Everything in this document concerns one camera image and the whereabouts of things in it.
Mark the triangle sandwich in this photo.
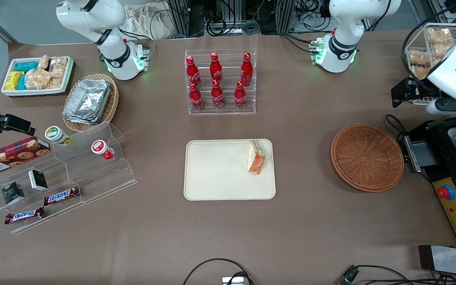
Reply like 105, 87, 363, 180
246, 140, 267, 176

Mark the round brown wicker basket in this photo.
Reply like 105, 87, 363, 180
330, 124, 405, 194

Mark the cream plastic tray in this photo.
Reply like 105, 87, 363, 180
183, 139, 277, 201

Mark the oval light wicker basket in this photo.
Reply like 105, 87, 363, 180
61, 72, 120, 133

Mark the bagged fried snack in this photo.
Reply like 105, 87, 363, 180
409, 50, 431, 67
433, 42, 456, 58
408, 65, 431, 81
426, 27, 453, 44

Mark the grey metal lever bar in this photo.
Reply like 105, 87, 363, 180
427, 115, 445, 130

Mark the black sealing machine yellow panel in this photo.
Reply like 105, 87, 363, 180
404, 115, 456, 251

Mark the red emergency stop button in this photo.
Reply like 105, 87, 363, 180
437, 184, 456, 201

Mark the red cola bottle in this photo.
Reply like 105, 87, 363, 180
186, 56, 202, 87
211, 79, 225, 110
234, 81, 248, 110
209, 52, 223, 82
188, 82, 205, 111
240, 52, 254, 86

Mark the dark grey metal plate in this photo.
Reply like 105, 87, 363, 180
418, 244, 456, 278

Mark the clear acrylic bottle rack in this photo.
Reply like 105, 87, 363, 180
184, 49, 257, 116

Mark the beige cloth bag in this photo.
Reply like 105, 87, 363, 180
124, 2, 181, 40

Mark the red lid yogurt cup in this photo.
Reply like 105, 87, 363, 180
91, 139, 115, 160

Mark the stack of foil trays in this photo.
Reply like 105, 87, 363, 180
62, 79, 112, 126

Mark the clear acrylic stepped stand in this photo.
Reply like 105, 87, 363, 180
0, 122, 139, 235

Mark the green lid yogurt cup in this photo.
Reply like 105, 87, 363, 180
44, 125, 73, 147

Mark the Snickers chocolate bar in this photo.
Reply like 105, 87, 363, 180
4, 207, 46, 225
44, 186, 81, 207

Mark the small black box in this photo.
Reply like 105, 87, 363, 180
1, 181, 26, 205
28, 169, 49, 192

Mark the yellow snack packet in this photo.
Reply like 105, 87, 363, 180
5, 71, 25, 91

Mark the red tartan cookie box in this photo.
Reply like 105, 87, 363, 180
0, 136, 51, 177

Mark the white rectangular snack bin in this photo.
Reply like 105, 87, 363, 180
1, 56, 75, 97

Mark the black machine cable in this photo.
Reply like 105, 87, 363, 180
384, 114, 411, 148

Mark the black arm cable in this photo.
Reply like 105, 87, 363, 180
401, 2, 456, 86

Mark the white wire basket rack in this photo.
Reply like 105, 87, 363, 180
404, 23, 456, 106

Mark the aluminium frame post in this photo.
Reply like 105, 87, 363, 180
167, 0, 191, 37
277, 0, 295, 34

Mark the black cable bundle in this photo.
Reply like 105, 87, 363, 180
190, 0, 278, 36

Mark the black connector with cable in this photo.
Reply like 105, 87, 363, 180
338, 264, 456, 285

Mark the black looped table cable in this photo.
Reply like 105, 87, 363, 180
182, 258, 255, 285

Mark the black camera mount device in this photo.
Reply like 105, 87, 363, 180
0, 97, 36, 137

